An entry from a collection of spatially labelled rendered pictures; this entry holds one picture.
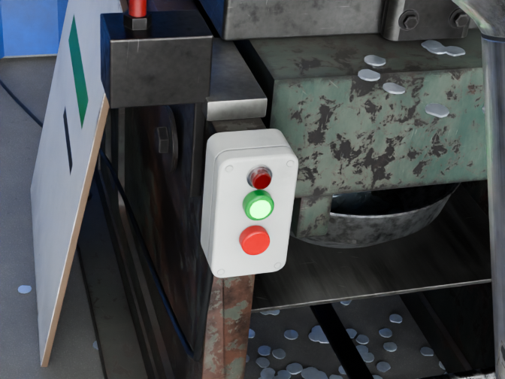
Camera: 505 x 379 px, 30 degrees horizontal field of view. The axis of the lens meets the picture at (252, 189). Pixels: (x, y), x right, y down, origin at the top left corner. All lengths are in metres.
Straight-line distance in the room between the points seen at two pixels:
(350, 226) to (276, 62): 0.30
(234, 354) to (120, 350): 0.47
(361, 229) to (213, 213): 0.36
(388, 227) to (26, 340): 0.65
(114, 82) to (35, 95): 1.38
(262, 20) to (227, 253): 0.26
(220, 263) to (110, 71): 0.21
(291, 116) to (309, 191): 0.10
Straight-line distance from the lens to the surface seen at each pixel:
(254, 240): 0.87
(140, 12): 0.87
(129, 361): 1.48
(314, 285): 1.20
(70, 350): 1.55
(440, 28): 1.05
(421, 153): 1.05
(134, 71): 0.87
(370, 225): 1.19
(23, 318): 1.61
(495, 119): 0.40
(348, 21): 1.04
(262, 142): 0.86
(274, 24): 1.01
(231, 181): 0.84
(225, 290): 0.99
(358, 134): 1.00
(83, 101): 1.40
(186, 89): 0.89
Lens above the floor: 1.07
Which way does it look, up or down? 34 degrees down
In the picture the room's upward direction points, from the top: 6 degrees clockwise
